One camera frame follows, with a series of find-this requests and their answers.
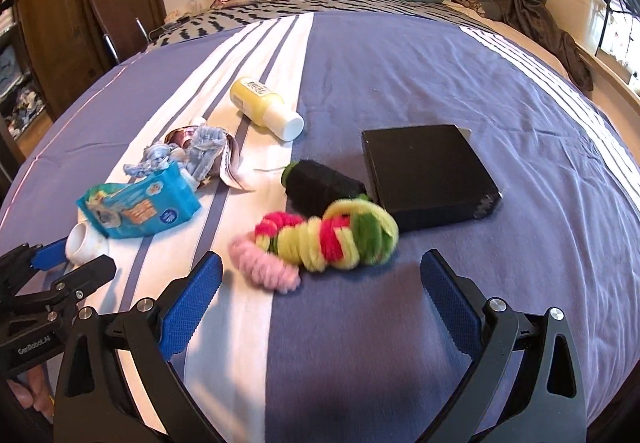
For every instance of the black flat box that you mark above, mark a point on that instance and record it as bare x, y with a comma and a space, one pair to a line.
425, 173

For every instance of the yellow bottle with white cap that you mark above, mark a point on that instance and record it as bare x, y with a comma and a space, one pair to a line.
255, 98

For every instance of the shiny ribbon roll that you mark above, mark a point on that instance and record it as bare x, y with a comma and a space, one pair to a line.
177, 135

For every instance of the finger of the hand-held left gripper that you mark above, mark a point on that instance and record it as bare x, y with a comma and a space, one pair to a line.
50, 254
87, 275

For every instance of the person's left hand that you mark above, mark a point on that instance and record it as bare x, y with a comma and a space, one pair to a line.
22, 393

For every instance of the white storage box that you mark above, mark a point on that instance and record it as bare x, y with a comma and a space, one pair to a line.
575, 8

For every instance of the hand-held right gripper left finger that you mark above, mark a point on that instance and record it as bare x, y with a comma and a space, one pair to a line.
195, 303

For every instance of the crumpled blue white cloth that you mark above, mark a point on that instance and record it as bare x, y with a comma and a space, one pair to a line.
202, 148

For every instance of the grey black patterned blanket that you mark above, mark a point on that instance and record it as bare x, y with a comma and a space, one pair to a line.
300, 3

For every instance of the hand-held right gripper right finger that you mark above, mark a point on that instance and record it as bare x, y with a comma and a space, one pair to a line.
445, 303

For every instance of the black yarn spool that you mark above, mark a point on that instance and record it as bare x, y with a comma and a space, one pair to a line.
320, 185

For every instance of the shelf of folded clothes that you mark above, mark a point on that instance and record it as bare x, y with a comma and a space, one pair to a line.
20, 73

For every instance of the blue white striped bedsheet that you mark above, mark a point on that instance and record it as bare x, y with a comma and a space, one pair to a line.
400, 73

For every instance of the pink chenille yarn piece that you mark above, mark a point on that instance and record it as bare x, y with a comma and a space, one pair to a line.
260, 268

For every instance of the multicolour chenille yarn bundle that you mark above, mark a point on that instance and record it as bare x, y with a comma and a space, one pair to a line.
340, 233

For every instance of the blue wet wipes packet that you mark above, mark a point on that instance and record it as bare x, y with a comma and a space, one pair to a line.
145, 203

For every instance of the dark folding chair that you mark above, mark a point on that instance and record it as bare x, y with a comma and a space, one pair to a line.
102, 33

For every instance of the black metal rack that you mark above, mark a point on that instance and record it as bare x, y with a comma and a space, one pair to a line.
617, 8

